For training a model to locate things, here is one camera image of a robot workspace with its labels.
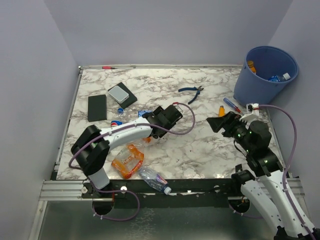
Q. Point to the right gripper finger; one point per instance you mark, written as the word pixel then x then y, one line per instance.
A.
pixel 230 116
pixel 216 123

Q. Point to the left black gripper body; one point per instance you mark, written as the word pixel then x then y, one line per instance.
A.
pixel 160 110

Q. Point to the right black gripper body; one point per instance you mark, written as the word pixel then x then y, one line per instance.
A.
pixel 237 128

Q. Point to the crushed bottle blue cap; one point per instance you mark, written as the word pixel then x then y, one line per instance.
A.
pixel 127 115

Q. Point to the Pepsi label bottle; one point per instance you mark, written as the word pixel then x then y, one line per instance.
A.
pixel 115 123

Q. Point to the small orange juice bottle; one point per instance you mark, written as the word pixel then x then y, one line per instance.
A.
pixel 251 65

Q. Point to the blue plastic bin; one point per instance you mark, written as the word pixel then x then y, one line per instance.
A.
pixel 268 61

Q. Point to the small clear water bottle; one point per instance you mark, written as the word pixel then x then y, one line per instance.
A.
pixel 154 180

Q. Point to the clear bottle blue label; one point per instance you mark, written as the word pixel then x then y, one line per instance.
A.
pixel 280 78

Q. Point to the clear bottle orange pattern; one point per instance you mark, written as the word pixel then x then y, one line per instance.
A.
pixel 143 142

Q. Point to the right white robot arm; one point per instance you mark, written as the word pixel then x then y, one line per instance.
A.
pixel 265 184

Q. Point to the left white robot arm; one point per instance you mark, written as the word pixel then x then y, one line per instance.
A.
pixel 93 146

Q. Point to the orange utility knife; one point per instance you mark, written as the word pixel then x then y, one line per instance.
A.
pixel 221 111

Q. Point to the black flat box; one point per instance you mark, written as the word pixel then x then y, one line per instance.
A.
pixel 132 98

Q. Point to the white grey router box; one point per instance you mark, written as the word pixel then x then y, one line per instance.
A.
pixel 118 94

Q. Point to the crushed orange label bottle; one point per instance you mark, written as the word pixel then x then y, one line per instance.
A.
pixel 128 161

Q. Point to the black foam block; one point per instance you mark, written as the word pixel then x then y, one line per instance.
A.
pixel 97 108

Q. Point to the red marker pen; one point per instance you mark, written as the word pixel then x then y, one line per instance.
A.
pixel 108 68

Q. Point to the blue handled screwdriver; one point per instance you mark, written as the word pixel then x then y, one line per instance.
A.
pixel 232 105

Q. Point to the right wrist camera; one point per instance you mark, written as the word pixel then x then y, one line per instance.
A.
pixel 252 113

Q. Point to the black mounting rail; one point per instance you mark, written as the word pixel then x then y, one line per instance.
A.
pixel 185 193

